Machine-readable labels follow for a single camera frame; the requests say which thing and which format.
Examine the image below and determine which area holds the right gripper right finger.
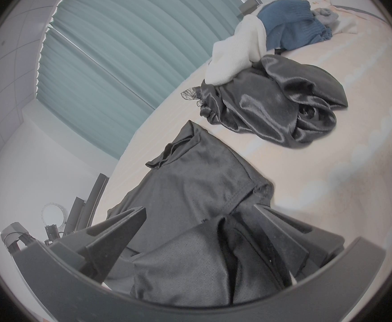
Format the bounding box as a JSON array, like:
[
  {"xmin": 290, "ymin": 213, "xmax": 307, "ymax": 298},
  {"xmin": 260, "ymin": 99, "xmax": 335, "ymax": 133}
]
[{"xmin": 253, "ymin": 204, "xmax": 345, "ymax": 278}]

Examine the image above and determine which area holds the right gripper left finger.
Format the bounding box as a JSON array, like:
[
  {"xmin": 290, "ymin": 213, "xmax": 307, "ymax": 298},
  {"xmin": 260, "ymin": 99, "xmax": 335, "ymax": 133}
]
[{"xmin": 50, "ymin": 207, "xmax": 148, "ymax": 284}]

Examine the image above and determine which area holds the black T-shirt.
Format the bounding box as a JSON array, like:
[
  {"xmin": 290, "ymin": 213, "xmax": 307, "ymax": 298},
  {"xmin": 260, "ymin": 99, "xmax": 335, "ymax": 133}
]
[{"xmin": 107, "ymin": 120, "xmax": 321, "ymax": 306}]

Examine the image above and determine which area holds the bed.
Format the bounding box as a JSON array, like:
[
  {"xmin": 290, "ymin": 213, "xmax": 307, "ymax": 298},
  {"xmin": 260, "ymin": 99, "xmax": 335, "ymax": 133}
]
[{"xmin": 92, "ymin": 0, "xmax": 392, "ymax": 301}]

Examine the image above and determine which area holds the blue-green curtain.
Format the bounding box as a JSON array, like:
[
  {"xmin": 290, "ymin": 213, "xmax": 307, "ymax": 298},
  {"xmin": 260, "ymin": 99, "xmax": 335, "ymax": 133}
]
[
  {"xmin": 35, "ymin": 29, "xmax": 156, "ymax": 160},
  {"xmin": 48, "ymin": 0, "xmax": 247, "ymax": 108}
]

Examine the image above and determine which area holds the black satin garment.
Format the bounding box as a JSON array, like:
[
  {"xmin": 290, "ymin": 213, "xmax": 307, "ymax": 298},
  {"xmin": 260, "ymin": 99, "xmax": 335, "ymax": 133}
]
[{"xmin": 181, "ymin": 54, "xmax": 348, "ymax": 149}]

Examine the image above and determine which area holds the white garment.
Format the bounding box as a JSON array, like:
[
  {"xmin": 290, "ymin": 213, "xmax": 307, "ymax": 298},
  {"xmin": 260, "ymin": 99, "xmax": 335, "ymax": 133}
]
[{"xmin": 204, "ymin": 14, "xmax": 267, "ymax": 86}]

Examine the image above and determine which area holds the blue knitted garment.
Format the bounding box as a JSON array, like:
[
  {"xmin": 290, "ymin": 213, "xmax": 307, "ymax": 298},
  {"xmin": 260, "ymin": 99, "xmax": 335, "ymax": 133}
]
[{"xmin": 258, "ymin": 0, "xmax": 332, "ymax": 51}]

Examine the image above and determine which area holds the cream garment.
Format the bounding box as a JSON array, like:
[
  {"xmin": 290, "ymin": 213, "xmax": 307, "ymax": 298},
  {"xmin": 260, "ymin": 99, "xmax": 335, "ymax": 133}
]
[{"xmin": 330, "ymin": 10, "xmax": 359, "ymax": 34}]

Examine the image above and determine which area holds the grey garment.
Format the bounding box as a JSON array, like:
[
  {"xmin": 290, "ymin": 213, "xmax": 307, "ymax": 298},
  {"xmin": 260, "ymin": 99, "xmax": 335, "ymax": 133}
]
[{"xmin": 312, "ymin": 8, "xmax": 338, "ymax": 26}]

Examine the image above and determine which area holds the grey bedside table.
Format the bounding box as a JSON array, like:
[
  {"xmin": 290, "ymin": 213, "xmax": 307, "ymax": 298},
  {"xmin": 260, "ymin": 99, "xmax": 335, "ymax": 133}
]
[{"xmin": 239, "ymin": 0, "xmax": 262, "ymax": 14}]

